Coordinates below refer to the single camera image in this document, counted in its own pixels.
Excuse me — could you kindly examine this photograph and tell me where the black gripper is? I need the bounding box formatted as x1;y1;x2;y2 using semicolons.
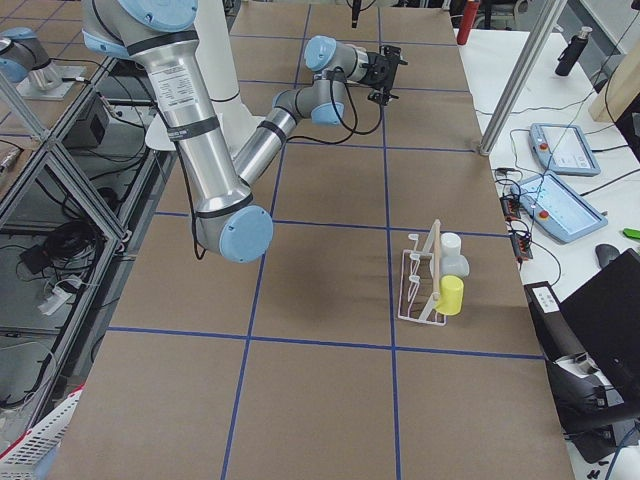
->
362;45;408;104

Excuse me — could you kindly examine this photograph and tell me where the pale green plastic cup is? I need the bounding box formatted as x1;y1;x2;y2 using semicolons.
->
440;232;462;257

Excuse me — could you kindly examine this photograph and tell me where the grey plastic cup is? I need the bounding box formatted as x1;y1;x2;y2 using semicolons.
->
440;254;470;278

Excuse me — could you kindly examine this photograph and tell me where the yellow plastic cup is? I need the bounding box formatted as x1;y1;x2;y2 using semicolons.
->
435;275;464;316

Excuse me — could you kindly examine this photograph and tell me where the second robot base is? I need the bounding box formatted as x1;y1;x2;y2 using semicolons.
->
1;27;86;101

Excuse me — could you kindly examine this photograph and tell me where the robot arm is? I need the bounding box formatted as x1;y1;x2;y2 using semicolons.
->
82;1;404;263
348;0;362;29

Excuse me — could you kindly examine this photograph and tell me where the red water bottle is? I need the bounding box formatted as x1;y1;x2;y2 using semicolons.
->
456;0;481;46

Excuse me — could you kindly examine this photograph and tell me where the black water bottle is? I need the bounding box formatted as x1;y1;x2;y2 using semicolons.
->
554;26;593;77

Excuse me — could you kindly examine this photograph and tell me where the teach pendant far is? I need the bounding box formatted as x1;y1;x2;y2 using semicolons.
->
529;123;601;177

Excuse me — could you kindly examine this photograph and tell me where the teach pendant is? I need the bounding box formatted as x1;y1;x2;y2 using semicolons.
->
511;171;608;244
529;123;601;177

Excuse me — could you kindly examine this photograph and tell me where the teach pendant near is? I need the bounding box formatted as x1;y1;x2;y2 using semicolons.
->
511;171;608;244

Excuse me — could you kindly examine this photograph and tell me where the black computer mouse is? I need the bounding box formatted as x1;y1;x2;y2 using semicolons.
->
595;243;620;269

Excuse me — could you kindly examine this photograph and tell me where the black label box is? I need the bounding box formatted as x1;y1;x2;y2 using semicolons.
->
523;281;586;362

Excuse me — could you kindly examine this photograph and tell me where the aluminium frame post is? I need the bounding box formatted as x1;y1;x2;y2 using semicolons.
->
478;0;568;156

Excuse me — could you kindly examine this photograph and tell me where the white wire cup rack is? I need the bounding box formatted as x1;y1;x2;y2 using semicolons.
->
396;219;453;326

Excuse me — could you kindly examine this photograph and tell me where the green handled tool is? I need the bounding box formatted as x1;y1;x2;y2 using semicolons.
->
622;228;640;240

